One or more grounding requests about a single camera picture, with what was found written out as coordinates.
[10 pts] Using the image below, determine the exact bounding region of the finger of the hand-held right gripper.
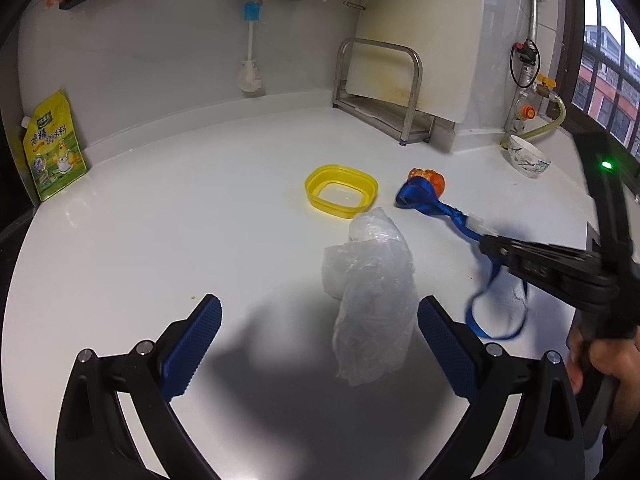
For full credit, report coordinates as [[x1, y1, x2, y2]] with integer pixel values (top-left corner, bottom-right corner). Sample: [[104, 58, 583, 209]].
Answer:
[[479, 234, 603, 267], [505, 259, 618, 307]]

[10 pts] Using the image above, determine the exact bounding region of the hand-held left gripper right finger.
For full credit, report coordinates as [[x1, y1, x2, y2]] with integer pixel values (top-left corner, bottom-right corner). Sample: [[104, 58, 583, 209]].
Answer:
[[417, 296, 586, 480]]

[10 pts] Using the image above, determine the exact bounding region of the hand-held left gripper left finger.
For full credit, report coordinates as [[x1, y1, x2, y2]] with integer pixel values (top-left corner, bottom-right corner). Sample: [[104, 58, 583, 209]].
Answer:
[[54, 293, 223, 480]]

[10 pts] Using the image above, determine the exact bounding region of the clear plastic bag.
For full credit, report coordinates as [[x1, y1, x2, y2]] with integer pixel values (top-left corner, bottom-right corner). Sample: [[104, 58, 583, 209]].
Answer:
[[321, 206, 419, 387]]

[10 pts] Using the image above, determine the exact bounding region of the blue lanyard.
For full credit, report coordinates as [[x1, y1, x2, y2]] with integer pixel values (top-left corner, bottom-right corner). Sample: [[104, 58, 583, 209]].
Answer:
[[395, 180, 529, 340]]

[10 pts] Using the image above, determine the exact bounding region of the person's right forearm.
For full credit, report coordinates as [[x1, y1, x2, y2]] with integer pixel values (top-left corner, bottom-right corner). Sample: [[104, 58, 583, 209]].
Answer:
[[601, 420, 640, 480]]

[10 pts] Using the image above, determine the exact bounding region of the person's right hand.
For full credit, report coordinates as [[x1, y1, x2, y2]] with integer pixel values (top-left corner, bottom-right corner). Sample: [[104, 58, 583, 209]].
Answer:
[[566, 321, 640, 433]]

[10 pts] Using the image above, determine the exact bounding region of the white patterned bowl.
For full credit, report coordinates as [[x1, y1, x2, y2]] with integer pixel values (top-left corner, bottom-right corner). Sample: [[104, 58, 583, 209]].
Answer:
[[507, 134, 552, 179]]

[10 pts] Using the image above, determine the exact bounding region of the orange toy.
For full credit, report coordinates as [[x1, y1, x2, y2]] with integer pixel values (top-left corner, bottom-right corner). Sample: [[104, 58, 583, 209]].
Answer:
[[407, 168, 447, 199]]

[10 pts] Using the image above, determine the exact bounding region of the dark framed window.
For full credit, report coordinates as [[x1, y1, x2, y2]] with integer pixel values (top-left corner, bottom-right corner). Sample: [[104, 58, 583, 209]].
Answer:
[[562, 0, 640, 162]]

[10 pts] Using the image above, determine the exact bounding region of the metal cutting board rack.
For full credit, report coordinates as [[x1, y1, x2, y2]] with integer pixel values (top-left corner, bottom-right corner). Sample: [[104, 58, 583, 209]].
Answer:
[[331, 37, 437, 147]]

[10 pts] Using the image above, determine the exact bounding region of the yellow plastic lid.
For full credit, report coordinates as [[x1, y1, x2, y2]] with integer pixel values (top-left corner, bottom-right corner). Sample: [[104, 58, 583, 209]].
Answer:
[[304, 162, 379, 220]]

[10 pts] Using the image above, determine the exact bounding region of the metal gas pipe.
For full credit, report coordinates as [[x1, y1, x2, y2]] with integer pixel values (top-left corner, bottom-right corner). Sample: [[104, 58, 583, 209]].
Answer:
[[520, 0, 544, 92]]

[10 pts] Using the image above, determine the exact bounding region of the white cutting board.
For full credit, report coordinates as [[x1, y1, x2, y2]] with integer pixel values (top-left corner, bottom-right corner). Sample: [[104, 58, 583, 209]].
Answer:
[[345, 0, 489, 125]]

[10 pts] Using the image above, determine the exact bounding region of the yellow seasoning pouch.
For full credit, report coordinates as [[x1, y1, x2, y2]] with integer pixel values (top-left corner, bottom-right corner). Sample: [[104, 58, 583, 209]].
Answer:
[[20, 90, 89, 203]]

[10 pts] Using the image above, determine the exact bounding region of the black range hood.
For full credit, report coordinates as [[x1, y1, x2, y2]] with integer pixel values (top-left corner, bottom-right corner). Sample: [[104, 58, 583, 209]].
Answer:
[[0, 35, 42, 241]]

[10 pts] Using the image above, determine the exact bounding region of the blue white bottle brush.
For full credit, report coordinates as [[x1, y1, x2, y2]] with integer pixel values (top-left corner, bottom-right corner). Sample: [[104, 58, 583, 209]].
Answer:
[[238, 1, 267, 94]]

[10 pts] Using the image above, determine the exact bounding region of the yellow gas hose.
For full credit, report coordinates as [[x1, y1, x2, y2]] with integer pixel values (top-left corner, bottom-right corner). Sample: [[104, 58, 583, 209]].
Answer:
[[520, 95, 567, 139]]

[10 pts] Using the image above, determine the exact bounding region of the black gas valve with cable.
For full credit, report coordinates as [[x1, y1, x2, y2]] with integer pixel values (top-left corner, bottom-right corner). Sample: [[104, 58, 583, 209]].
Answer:
[[510, 38, 542, 89]]

